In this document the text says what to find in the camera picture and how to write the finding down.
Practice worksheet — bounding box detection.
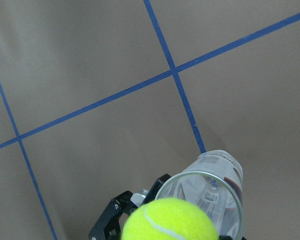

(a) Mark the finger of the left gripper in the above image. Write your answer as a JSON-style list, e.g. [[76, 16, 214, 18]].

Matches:
[[88, 190, 133, 240], [129, 173, 171, 215]]

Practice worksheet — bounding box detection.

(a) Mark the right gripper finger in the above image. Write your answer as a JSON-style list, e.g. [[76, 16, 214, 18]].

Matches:
[[219, 235, 247, 240]]

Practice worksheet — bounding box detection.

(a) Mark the tennis ball with plain seam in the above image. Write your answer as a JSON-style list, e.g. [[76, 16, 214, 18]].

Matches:
[[120, 198, 219, 240]]

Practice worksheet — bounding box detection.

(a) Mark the white blue tennis ball can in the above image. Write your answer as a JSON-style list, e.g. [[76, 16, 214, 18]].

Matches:
[[156, 150, 245, 240]]

